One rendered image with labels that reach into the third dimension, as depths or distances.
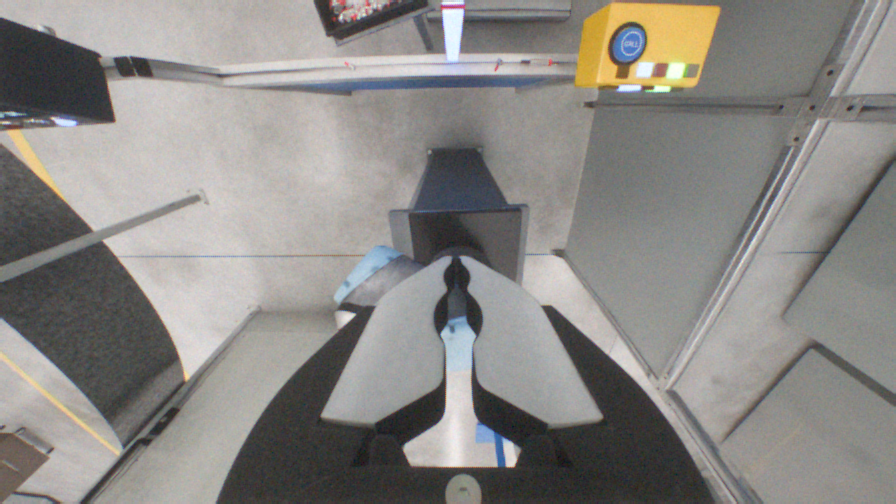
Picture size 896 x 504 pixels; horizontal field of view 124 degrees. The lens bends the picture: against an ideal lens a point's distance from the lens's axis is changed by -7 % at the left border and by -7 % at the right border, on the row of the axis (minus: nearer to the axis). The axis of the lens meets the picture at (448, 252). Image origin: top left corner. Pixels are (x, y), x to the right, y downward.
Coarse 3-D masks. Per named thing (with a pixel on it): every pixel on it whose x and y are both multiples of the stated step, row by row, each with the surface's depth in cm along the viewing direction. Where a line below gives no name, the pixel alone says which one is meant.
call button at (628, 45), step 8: (624, 32) 35; (632, 32) 35; (640, 32) 35; (616, 40) 36; (624, 40) 36; (632, 40) 35; (640, 40) 35; (616, 48) 36; (624, 48) 36; (632, 48) 36; (640, 48) 36; (616, 56) 37; (624, 56) 36; (632, 56) 36
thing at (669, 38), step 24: (600, 24) 37; (624, 24) 35; (648, 24) 35; (672, 24) 35; (696, 24) 35; (600, 48) 37; (648, 48) 37; (672, 48) 37; (696, 48) 36; (576, 72) 45; (600, 72) 38
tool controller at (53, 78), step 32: (0, 32) 29; (32, 32) 32; (0, 64) 29; (32, 64) 32; (64, 64) 35; (96, 64) 39; (0, 96) 30; (32, 96) 32; (64, 96) 35; (96, 96) 39; (32, 128) 41
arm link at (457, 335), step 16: (448, 304) 42; (464, 304) 43; (448, 320) 40; (464, 320) 40; (448, 336) 40; (464, 336) 40; (448, 352) 42; (464, 352) 42; (448, 368) 44; (464, 368) 44
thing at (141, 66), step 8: (128, 56) 39; (104, 64) 39; (112, 64) 39; (136, 64) 40; (144, 64) 41; (104, 72) 40; (112, 72) 40; (136, 72) 40; (144, 72) 41; (152, 72) 43; (112, 80) 42; (120, 80) 43
